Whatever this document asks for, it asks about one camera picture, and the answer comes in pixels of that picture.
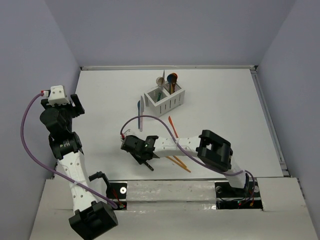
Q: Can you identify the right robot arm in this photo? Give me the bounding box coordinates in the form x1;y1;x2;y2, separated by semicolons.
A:
120;130;250;196

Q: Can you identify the white two-compartment utensil caddy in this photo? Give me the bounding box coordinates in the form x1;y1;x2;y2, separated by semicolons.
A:
144;81;186;117

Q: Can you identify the orange-red plastic knife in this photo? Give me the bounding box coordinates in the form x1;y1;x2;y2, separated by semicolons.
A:
168;115;179;138

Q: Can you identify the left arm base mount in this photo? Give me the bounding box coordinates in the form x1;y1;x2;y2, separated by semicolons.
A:
105;181;128;211

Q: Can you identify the orange-red plastic spoon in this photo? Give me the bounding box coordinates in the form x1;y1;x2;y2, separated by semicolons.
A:
172;73;178;85

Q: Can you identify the metal knife teal handle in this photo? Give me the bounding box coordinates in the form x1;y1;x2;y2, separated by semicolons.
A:
156;70;165;102

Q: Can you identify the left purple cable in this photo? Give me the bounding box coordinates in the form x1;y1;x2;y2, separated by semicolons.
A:
20;91;118;209

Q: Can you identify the blue plastic knife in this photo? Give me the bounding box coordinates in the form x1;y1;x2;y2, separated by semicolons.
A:
137;100;141;130

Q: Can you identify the yellow plastic knife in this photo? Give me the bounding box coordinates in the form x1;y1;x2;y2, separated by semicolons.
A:
173;155;188;168
166;156;191;173

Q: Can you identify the beige long spoon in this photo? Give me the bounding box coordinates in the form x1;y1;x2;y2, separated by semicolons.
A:
155;77;165;87

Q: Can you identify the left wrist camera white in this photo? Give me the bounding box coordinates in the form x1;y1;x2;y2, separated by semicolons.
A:
41;85;70;106

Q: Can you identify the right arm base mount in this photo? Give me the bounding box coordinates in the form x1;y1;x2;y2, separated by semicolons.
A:
214;181;263;210

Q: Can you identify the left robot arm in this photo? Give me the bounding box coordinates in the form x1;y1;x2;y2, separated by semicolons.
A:
39;94;118;240

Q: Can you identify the blue plastic spoon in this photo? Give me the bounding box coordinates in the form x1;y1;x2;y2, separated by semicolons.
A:
167;73;176;94

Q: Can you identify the pink plastic knife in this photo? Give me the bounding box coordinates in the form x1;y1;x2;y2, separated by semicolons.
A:
139;95;145;132

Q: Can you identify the metal knife black handle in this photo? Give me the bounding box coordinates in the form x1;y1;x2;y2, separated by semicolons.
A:
142;161;154;171

